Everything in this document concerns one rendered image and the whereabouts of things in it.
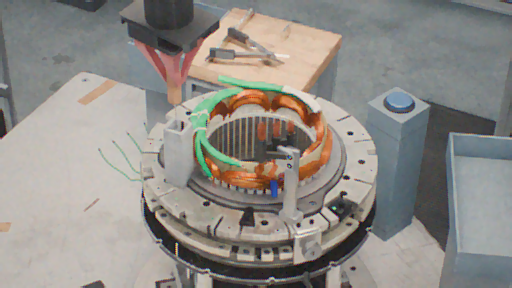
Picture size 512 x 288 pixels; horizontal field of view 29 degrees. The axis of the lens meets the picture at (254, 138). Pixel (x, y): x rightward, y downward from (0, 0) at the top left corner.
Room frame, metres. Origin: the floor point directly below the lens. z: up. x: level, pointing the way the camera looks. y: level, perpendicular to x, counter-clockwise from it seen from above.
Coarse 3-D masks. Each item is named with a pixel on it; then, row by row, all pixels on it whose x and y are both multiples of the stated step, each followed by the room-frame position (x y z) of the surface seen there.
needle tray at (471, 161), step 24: (456, 144) 1.15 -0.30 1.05; (480, 144) 1.14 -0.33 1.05; (504, 144) 1.14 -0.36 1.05; (456, 168) 1.12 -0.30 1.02; (480, 168) 1.12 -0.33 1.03; (504, 168) 1.12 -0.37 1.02; (456, 192) 1.02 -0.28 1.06; (480, 192) 1.07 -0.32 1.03; (504, 192) 1.07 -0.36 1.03; (456, 216) 0.97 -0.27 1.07; (480, 216) 1.02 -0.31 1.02; (504, 216) 1.02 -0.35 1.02; (456, 240) 0.93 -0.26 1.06; (480, 240) 0.97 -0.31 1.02; (504, 240) 0.97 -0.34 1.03; (456, 264) 0.91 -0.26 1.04; (480, 264) 0.90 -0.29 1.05; (504, 264) 0.90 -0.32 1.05
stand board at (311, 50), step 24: (264, 24) 1.44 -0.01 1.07; (240, 48) 1.36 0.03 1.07; (288, 48) 1.37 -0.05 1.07; (312, 48) 1.37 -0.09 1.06; (336, 48) 1.39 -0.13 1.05; (192, 72) 1.31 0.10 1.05; (216, 72) 1.29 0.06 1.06; (240, 72) 1.29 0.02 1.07; (264, 72) 1.29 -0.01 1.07; (288, 72) 1.30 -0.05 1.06; (312, 72) 1.30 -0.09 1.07
